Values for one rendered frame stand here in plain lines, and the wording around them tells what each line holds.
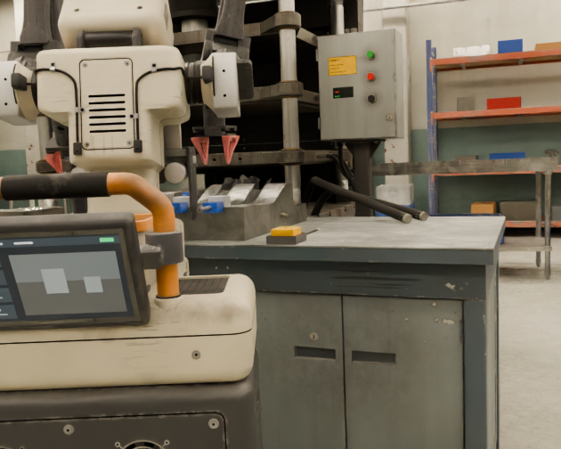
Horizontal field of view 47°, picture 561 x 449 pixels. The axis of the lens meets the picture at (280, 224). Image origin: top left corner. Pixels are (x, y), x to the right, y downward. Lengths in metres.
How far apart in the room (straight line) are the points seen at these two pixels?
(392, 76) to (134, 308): 1.72
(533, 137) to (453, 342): 6.80
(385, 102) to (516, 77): 5.93
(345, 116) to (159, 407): 1.71
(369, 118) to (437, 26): 6.03
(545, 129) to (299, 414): 6.87
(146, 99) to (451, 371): 0.93
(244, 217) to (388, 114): 0.94
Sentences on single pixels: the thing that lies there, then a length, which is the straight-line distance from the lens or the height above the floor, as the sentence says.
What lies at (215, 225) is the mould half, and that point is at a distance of 1.71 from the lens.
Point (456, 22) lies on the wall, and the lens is 8.43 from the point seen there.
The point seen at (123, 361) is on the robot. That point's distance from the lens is 0.96.
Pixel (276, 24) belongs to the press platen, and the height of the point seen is 1.50.
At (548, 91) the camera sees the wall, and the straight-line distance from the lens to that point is 8.32.
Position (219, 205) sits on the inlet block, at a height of 0.90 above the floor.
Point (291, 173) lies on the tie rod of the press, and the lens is 2.41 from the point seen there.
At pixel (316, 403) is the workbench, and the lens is 1.71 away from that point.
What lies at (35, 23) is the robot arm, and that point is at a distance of 1.58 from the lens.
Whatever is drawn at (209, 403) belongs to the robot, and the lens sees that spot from 0.96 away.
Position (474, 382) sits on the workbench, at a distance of 1.59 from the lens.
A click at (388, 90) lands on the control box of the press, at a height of 1.25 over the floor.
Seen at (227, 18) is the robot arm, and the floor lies 1.32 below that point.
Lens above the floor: 1.01
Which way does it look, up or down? 6 degrees down
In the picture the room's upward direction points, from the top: 2 degrees counter-clockwise
